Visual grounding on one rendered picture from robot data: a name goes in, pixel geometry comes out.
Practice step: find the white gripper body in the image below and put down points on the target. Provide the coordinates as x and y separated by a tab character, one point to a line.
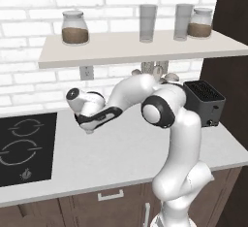
88	128

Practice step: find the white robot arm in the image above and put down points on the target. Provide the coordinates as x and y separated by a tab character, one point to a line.
180	140

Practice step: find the beige bowl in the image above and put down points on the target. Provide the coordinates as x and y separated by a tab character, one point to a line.
172	77
136	72

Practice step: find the black hob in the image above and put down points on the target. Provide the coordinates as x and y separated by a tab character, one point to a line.
25	150

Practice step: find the glass jar with brown contents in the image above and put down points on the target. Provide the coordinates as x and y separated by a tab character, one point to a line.
75	30
200	25

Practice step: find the brown cupboard door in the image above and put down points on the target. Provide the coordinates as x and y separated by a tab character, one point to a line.
213	198
155	208
32	216

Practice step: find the beige wall shelf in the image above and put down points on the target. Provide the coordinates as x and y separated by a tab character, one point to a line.
129	51

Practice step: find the speckled grey pot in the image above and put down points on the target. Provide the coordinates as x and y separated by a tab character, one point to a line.
148	66

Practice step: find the tall dark brown cabinet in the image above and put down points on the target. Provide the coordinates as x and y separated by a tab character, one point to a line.
231	85

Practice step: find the black toaster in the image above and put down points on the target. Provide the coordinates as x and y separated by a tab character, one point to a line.
206	104

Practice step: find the brown drawer front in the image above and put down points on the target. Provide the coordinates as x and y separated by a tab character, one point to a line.
106	213

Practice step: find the clear drinking glass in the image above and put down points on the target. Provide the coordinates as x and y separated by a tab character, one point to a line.
148	24
182	22

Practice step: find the white wall outlet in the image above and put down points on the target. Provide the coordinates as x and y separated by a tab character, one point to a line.
86	72

